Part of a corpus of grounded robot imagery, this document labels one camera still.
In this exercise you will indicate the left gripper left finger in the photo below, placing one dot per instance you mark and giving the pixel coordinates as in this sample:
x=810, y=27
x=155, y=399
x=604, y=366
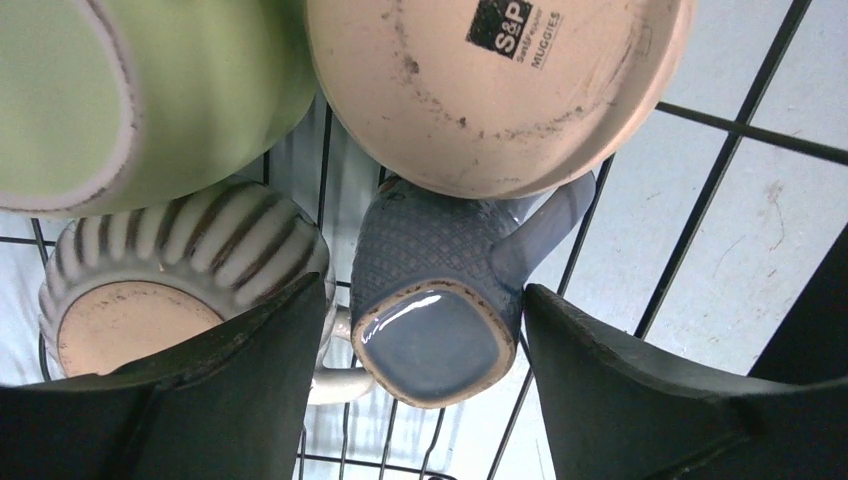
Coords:
x=226, y=404

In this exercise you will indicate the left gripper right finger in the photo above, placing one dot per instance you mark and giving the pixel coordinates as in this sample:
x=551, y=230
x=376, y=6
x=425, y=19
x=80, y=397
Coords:
x=617, y=407

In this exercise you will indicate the white ribbed mug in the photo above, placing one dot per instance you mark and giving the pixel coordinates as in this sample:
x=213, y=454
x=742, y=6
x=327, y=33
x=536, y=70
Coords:
x=124, y=286

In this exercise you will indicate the grey-blue small cup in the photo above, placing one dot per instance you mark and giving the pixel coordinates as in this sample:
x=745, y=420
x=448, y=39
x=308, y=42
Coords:
x=437, y=284

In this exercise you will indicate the light green cup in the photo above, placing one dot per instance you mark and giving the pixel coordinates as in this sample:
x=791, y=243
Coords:
x=116, y=105

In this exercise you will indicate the peach teapot-shaped cup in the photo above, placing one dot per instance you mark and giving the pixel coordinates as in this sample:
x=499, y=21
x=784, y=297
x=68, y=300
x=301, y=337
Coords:
x=495, y=99

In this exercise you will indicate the black wire dish rack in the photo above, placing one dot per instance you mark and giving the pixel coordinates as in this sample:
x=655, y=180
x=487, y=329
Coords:
x=705, y=227

